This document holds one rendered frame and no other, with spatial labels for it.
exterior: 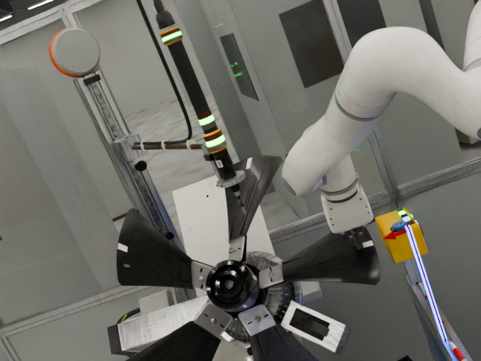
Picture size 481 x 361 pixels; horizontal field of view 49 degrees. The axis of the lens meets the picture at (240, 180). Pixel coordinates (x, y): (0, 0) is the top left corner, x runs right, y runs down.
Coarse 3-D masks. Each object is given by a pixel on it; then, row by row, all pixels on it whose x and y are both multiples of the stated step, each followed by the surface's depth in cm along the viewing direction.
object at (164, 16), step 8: (160, 0) 111; (160, 8) 111; (160, 16) 111; (168, 16) 111; (160, 24) 111; (168, 24) 111; (224, 152) 119; (216, 160) 120; (224, 160) 120; (224, 168) 120; (232, 168) 121; (224, 176) 121; (232, 176) 121
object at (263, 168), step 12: (264, 156) 139; (276, 156) 136; (240, 168) 144; (252, 168) 140; (264, 168) 136; (276, 168) 134; (252, 180) 138; (264, 180) 134; (228, 192) 146; (240, 192) 140; (252, 192) 136; (264, 192) 132; (228, 204) 144; (252, 204) 134; (228, 216) 143; (240, 216) 135; (252, 216) 132; (228, 228) 141; (240, 228) 133; (228, 240) 140
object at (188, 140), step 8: (136, 0) 118; (144, 16) 119; (152, 32) 120; (160, 56) 121; (168, 72) 123; (176, 88) 124; (184, 112) 126; (136, 144) 165; (144, 144) 159; (152, 144) 153; (160, 144) 148; (168, 144) 143
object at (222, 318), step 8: (208, 304) 128; (200, 312) 128; (208, 312) 129; (216, 312) 130; (224, 312) 130; (200, 320) 128; (208, 320) 129; (224, 320) 131; (208, 328) 129; (216, 328) 130; (224, 328) 131; (216, 336) 131
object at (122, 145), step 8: (120, 136) 177; (128, 136) 173; (136, 136) 170; (112, 144) 175; (120, 144) 168; (128, 144) 169; (120, 152) 172; (128, 152) 169; (136, 152) 170; (144, 152) 172; (120, 160) 176; (128, 160) 169
